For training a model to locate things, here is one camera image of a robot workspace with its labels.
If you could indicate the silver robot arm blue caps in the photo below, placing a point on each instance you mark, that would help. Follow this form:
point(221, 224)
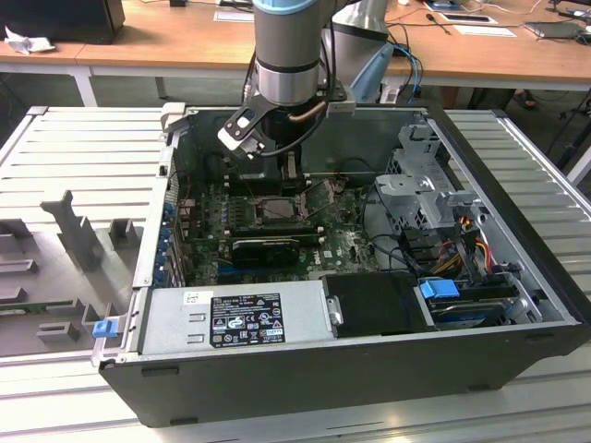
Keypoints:
point(286, 46)

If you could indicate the CPU socket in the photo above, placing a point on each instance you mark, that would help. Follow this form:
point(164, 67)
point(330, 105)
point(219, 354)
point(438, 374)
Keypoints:
point(256, 213)

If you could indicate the blue slot retainer strip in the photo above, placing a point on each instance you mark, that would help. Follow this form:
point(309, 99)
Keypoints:
point(162, 253)

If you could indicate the black RAM slots bank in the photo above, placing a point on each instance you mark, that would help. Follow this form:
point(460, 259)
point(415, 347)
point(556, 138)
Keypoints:
point(254, 184)
point(277, 231)

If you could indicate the small brown board component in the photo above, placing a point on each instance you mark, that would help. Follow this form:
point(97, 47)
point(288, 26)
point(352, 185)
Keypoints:
point(341, 185)

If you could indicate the small white device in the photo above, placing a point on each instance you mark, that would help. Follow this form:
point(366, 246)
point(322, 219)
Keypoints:
point(390, 94)

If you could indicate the green motherboard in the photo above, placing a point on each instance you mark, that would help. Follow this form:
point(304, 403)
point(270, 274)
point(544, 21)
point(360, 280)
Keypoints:
point(341, 231)

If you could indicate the white paper sheet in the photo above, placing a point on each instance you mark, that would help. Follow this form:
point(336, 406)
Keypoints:
point(485, 31)
point(233, 16)

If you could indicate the black graphics card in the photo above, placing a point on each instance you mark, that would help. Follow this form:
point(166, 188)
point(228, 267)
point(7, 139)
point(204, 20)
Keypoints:
point(263, 254)

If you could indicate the silver metal drive cage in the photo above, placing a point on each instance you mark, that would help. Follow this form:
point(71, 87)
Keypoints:
point(406, 189)

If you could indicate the small black desk item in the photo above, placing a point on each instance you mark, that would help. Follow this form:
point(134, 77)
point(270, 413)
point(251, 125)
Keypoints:
point(178, 3)

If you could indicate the black plastic air shroud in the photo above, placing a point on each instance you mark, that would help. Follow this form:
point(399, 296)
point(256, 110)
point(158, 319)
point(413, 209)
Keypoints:
point(374, 304)

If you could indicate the wooden desk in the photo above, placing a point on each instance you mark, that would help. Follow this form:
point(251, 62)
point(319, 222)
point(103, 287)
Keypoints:
point(37, 57)
point(461, 55)

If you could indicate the blue booklet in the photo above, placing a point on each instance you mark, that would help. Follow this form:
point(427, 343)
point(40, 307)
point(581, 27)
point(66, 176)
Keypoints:
point(443, 4)

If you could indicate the white framed tablet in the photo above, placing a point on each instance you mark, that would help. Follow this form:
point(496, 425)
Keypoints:
point(466, 17)

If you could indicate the silver power supply unit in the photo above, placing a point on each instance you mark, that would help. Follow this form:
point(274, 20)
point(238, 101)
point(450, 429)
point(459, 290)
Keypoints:
point(166, 323)

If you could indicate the grey parts rack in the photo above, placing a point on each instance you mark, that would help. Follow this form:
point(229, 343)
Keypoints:
point(78, 235)

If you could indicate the hard disk in blue carrier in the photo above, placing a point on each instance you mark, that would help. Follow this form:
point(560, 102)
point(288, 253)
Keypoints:
point(436, 290)

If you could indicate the large black box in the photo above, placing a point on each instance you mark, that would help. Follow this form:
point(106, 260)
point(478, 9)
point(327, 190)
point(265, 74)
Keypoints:
point(60, 20)

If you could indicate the black open PC case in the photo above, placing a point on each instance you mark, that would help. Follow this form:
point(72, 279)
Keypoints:
point(323, 387)

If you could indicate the crumpled white paper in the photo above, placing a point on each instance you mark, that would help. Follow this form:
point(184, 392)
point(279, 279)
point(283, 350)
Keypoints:
point(27, 42)

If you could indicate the blue case latch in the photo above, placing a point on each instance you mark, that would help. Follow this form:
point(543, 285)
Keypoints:
point(104, 330)

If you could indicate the grey notebook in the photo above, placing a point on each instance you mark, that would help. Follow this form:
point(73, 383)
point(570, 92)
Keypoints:
point(554, 30)

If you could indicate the green RAM stick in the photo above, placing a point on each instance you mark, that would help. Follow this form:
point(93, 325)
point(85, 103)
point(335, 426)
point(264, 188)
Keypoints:
point(37, 306)

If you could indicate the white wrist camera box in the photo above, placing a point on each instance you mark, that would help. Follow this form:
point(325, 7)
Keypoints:
point(229, 137)

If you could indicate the small silver shroud bracket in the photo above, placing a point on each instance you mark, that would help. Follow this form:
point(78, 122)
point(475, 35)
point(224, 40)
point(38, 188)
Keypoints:
point(334, 311)

